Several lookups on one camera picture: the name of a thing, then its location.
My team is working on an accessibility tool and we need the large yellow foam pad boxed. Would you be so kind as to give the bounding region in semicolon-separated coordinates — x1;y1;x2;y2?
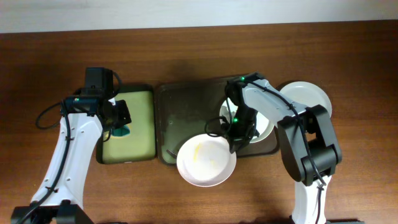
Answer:
101;90;156;163

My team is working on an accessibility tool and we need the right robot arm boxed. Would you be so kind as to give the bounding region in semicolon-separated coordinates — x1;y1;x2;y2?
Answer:
223;72;342;223

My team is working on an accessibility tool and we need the white plate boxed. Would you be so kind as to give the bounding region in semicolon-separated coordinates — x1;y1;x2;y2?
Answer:
177;134;237;187
219;98;274;144

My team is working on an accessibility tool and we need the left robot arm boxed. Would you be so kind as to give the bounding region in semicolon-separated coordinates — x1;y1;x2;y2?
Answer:
11;96;131;223

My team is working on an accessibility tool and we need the green and yellow sponge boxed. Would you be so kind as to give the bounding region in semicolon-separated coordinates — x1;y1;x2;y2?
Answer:
111;125;131;138

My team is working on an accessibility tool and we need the pale blue plate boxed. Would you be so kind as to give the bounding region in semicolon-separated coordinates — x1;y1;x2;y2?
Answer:
280;81;332;116

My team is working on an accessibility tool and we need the brown plastic serving tray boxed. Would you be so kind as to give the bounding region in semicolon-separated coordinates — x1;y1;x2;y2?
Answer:
154;73;280;166

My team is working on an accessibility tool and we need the small dark green tray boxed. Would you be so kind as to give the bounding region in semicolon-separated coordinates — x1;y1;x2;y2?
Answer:
95;83;157;165

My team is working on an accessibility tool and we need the white plate top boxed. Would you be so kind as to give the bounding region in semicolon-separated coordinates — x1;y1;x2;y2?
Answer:
177;134;237;187

